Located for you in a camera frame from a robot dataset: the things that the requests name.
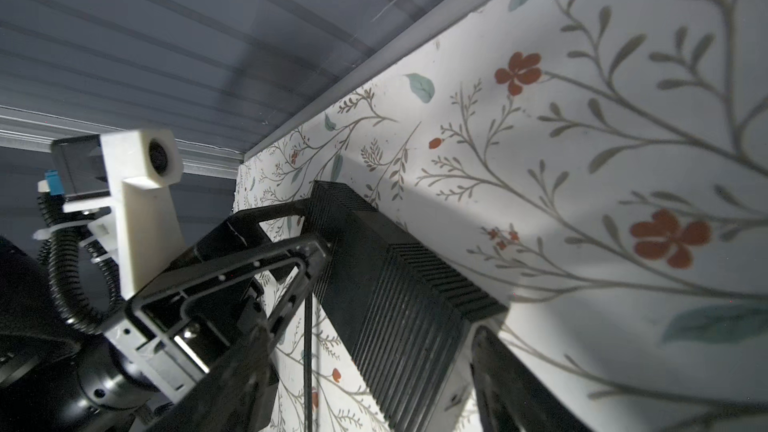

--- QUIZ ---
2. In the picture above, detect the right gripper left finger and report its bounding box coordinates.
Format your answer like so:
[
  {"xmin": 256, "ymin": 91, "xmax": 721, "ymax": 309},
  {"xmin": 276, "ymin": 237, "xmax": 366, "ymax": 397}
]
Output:
[{"xmin": 143, "ymin": 317, "xmax": 279, "ymax": 431}]

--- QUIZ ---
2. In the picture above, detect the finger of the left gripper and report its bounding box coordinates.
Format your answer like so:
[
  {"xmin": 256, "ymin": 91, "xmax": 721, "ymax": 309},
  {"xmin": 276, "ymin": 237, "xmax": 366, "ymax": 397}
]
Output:
[
  {"xmin": 122, "ymin": 233, "xmax": 330, "ymax": 372},
  {"xmin": 167, "ymin": 199, "xmax": 309, "ymax": 272}
]

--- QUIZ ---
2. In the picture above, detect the floral patterned table mat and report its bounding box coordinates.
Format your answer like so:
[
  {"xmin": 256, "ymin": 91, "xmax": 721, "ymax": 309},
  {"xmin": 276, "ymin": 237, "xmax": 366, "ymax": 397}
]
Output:
[{"xmin": 234, "ymin": 0, "xmax": 767, "ymax": 431}]

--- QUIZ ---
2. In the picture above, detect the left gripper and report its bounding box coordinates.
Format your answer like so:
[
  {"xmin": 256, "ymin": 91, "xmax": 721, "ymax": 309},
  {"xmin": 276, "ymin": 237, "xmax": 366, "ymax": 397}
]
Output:
[{"xmin": 1, "ymin": 291, "xmax": 207, "ymax": 431}]

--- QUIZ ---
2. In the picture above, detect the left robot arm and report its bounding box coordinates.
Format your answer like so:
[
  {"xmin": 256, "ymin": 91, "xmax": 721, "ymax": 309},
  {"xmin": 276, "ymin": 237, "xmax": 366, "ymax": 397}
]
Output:
[{"xmin": 1, "ymin": 195, "xmax": 330, "ymax": 431}]

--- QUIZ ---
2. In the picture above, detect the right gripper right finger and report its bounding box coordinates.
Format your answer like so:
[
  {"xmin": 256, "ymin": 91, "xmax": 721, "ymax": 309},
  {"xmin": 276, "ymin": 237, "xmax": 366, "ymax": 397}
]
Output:
[{"xmin": 471, "ymin": 326, "xmax": 588, "ymax": 432}]

